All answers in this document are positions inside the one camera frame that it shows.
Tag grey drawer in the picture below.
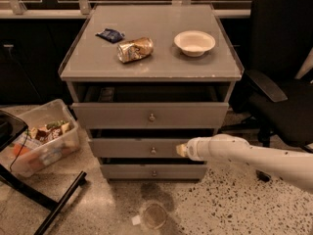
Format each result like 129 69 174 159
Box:
71 85 230 130
100 158 206 180
88 128 217 159

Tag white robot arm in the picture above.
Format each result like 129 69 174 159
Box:
176 134 313 193

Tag grey bottom drawer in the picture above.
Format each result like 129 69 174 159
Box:
100 158 206 180

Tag grey drawer cabinet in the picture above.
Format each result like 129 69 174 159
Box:
58 4 245 182

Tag dark object in top drawer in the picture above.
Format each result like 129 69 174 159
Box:
99 87 114 102

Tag grey top drawer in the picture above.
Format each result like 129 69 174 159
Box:
71 85 230 130

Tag round floor drain cover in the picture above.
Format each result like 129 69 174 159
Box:
141 202 168 230

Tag small white paper scrap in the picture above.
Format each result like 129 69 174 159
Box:
131 215 141 225

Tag black office chair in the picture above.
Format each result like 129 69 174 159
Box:
221 0 313 183

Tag white paper bowl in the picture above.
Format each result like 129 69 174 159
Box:
174 30 215 57

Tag crushed gold soda can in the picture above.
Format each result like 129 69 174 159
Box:
117 37 154 64

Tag clear plastic storage bin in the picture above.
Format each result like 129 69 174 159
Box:
1 99 80 177

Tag blue snack wrapper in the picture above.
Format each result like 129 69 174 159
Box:
97 28 125 43

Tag snack packages in bin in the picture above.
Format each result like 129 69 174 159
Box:
13 120 71 157

